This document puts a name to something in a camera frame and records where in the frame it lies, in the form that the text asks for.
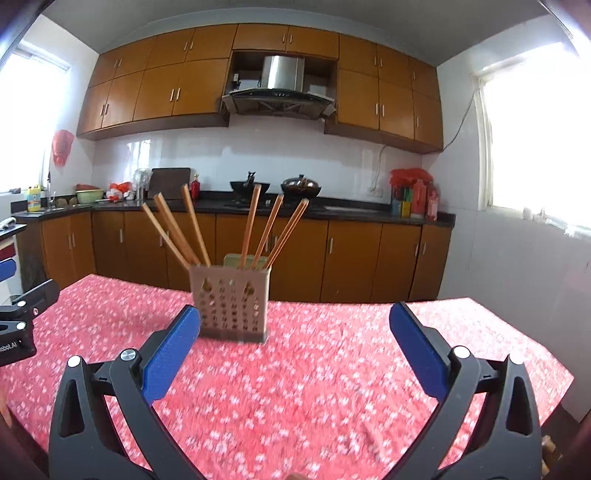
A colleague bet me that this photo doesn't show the lower wooden kitchen cabinets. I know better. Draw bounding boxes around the lower wooden kitchen cabinets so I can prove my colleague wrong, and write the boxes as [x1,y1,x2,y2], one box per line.
[17,209,453,303]

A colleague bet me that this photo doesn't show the yellow detergent bottle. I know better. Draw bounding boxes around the yellow detergent bottle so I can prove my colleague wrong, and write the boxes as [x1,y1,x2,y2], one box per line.
[26,185,43,212]

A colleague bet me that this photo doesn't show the green basin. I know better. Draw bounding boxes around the green basin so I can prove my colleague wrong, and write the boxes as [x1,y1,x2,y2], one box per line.
[76,189,104,205]

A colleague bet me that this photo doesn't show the red white plastic bag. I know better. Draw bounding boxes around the red white plastic bag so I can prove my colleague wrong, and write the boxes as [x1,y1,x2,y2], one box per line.
[106,182,132,202]

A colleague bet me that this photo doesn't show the red hanging plastic bag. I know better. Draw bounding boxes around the red hanging plastic bag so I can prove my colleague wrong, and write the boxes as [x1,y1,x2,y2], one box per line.
[52,129,75,167]

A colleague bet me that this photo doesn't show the red floral tablecloth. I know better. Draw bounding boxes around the red floral tablecloth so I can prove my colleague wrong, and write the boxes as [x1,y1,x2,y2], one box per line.
[0,273,576,480]

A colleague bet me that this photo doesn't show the dark cutting board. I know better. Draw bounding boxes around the dark cutting board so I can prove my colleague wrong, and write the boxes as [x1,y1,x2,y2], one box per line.
[147,167,191,200]

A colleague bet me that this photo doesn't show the red bottle on counter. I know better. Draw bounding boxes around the red bottle on counter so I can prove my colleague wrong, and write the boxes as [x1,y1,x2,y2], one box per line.
[190,174,200,201]

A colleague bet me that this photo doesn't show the beige perforated utensil holder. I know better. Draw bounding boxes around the beige perforated utensil holder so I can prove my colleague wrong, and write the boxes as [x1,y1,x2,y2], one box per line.
[188,256,271,344]

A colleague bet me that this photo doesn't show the black wok on stove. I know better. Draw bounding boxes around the black wok on stove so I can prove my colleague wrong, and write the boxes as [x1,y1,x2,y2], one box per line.
[229,171,270,203]

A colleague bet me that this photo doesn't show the red bag and bottles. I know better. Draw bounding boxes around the red bag and bottles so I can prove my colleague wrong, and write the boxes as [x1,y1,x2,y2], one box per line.
[390,168,439,221]

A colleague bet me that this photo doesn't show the black countertop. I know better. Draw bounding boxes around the black countertop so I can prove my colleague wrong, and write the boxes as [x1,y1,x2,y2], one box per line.
[11,191,457,229]

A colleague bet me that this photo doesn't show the lidded dark pot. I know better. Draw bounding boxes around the lidded dark pot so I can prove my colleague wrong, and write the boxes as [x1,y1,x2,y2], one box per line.
[280,174,322,201]

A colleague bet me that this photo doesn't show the steel range hood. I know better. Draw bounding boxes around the steel range hood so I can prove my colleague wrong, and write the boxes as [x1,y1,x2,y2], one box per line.
[221,51,337,120]

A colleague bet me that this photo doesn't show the upper wooden wall cabinets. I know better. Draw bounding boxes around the upper wooden wall cabinets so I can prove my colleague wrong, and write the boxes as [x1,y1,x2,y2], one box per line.
[77,23,444,154]

